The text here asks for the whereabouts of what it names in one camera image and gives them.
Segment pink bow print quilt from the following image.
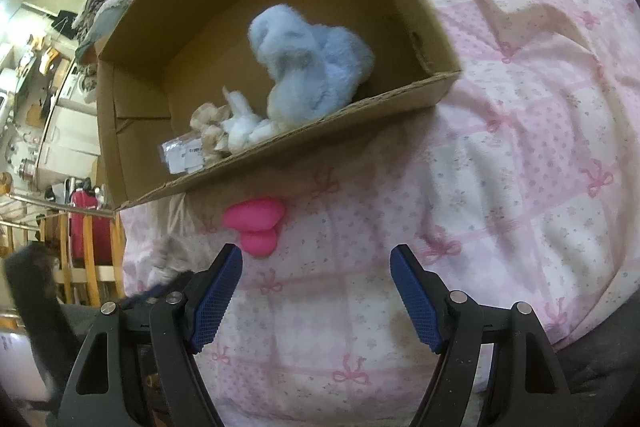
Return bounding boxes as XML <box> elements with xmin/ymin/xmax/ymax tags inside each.
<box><xmin>120</xmin><ymin>0</ymin><xmax>640</xmax><ymax>427</ymax></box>

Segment red suitcase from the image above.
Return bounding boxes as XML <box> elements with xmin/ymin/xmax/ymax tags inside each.
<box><xmin>69</xmin><ymin>188</ymin><xmax>113</xmax><ymax>265</ymax></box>

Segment white kitchen cabinets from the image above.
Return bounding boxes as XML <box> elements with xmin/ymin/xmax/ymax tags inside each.
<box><xmin>35</xmin><ymin>97</ymin><xmax>101</xmax><ymax>188</ymax></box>

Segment cardboard box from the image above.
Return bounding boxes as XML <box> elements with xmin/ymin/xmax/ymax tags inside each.
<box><xmin>95</xmin><ymin>0</ymin><xmax>463</xmax><ymax>210</ymax></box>

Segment person's dark grey trousers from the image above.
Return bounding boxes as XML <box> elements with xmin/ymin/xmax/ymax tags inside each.
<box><xmin>550</xmin><ymin>307</ymin><xmax>640</xmax><ymax>427</ymax></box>

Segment clear plastic packet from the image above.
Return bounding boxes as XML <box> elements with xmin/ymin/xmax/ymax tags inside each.
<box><xmin>159</xmin><ymin>132</ymin><xmax>221</xmax><ymax>174</ymax></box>

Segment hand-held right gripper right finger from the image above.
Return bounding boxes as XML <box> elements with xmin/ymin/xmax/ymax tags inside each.
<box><xmin>389</xmin><ymin>244</ymin><xmax>571</xmax><ymax>427</ymax></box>

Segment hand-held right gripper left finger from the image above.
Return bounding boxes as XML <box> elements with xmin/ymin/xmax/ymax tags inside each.
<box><xmin>57</xmin><ymin>243</ymin><xmax>244</xmax><ymax>427</ymax></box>

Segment cream scrunchie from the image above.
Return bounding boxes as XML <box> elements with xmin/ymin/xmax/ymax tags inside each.
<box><xmin>220</xmin><ymin>90</ymin><xmax>291</xmax><ymax>153</ymax></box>

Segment pink soft toy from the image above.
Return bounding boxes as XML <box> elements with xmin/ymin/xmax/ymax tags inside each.
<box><xmin>223</xmin><ymin>197</ymin><xmax>287</xmax><ymax>260</ymax></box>

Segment wooden chair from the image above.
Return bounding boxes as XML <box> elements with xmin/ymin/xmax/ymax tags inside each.
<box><xmin>37</xmin><ymin>207</ymin><xmax>126</xmax><ymax>303</ymax></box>

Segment light blue fluffy plush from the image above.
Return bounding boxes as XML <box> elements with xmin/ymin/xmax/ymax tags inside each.
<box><xmin>248</xmin><ymin>4</ymin><xmax>376</xmax><ymax>125</ymax></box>

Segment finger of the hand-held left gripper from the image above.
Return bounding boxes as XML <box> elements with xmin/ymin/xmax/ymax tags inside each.
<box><xmin>122</xmin><ymin>271</ymin><xmax>195</xmax><ymax>310</ymax></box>

